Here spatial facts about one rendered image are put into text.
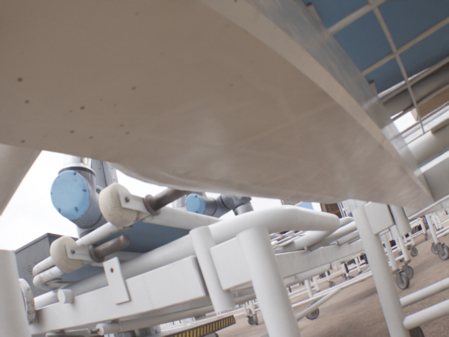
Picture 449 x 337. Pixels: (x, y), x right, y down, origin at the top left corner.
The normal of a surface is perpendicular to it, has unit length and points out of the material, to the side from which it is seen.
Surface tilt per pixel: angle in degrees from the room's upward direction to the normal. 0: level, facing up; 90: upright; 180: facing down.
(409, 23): 175
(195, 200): 95
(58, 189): 95
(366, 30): 175
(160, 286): 90
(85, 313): 90
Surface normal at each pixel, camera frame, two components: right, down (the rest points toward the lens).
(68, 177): -0.02, -0.30
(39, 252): -0.41, -0.23
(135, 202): 0.83, -0.47
